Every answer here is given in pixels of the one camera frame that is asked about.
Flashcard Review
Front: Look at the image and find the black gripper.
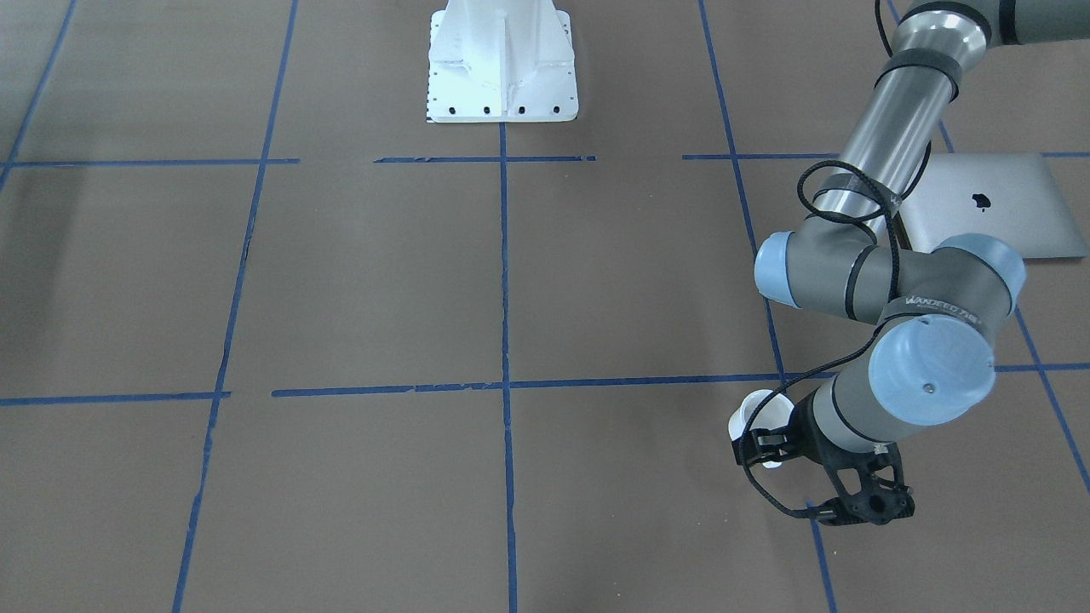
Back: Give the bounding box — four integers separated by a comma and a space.
732, 393, 832, 467

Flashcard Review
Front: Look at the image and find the white cup with handle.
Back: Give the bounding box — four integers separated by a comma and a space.
728, 389, 795, 470

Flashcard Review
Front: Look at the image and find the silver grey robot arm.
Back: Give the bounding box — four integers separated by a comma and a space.
731, 1, 1087, 466

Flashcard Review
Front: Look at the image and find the silver closed laptop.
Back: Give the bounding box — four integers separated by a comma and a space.
899, 152, 1087, 259

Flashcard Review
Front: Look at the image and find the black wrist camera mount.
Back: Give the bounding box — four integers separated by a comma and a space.
806, 443, 915, 526

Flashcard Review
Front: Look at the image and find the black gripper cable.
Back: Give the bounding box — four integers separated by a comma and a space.
739, 0, 933, 521

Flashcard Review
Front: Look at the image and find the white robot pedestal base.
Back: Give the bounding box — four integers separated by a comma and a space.
426, 1, 580, 123

